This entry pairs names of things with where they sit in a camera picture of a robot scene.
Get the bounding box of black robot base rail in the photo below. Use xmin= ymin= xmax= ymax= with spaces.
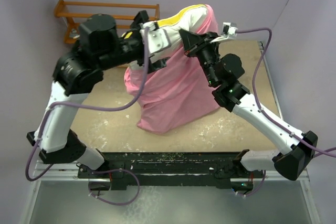
xmin=78 ymin=152 xmax=263 ymax=191

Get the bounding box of white yellow pillow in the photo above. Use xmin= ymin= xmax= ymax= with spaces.
xmin=150 ymin=4 xmax=218 ymax=63

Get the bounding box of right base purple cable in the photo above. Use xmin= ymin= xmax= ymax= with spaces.
xmin=235 ymin=165 xmax=265 ymax=199

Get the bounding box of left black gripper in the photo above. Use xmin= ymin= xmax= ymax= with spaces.
xmin=97 ymin=11 xmax=170 ymax=73

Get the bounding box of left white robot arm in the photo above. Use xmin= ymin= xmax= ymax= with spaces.
xmin=27 ymin=11 xmax=171 ymax=178

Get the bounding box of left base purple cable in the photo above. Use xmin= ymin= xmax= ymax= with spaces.
xmin=88 ymin=168 xmax=142 ymax=206

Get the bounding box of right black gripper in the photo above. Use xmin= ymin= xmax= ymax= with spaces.
xmin=180 ymin=29 xmax=222 ymax=86

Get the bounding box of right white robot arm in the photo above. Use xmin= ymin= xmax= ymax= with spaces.
xmin=179 ymin=29 xmax=318 ymax=181

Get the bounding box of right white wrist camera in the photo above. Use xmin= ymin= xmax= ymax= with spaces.
xmin=211 ymin=22 xmax=237 ymax=43

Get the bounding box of pink satin pillowcase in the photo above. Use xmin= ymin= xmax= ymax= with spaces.
xmin=123 ymin=4 xmax=220 ymax=135

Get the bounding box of wooden shelf rack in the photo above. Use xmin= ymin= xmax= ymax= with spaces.
xmin=54 ymin=0 xmax=161 ymax=45

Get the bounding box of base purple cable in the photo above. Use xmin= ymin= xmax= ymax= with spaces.
xmin=235 ymin=165 xmax=265 ymax=199
xmin=88 ymin=168 xmax=142 ymax=206

